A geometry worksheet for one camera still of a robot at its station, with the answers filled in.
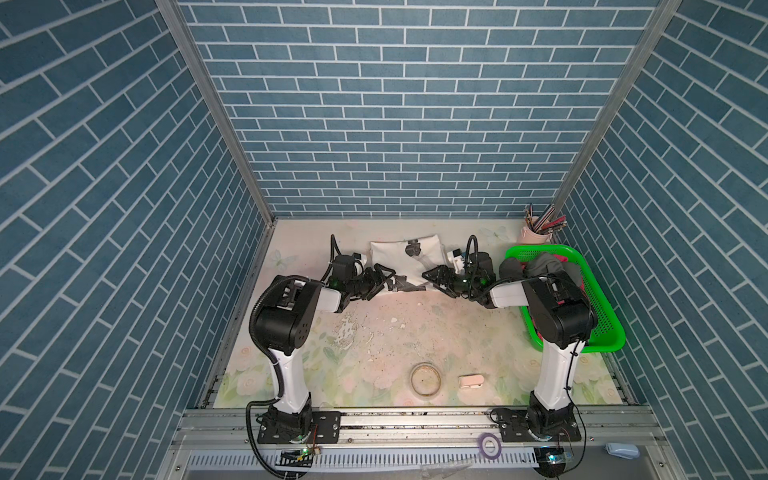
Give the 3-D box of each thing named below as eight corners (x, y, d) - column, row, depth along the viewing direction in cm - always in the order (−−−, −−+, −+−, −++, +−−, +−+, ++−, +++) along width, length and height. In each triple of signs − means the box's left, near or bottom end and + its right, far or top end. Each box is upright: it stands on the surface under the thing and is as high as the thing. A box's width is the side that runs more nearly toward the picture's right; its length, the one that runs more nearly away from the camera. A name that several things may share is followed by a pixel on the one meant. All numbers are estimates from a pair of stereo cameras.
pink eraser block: (460, 387, 82) (462, 384, 79) (459, 378, 83) (460, 375, 81) (482, 387, 82) (485, 384, 79) (481, 378, 83) (483, 375, 81)
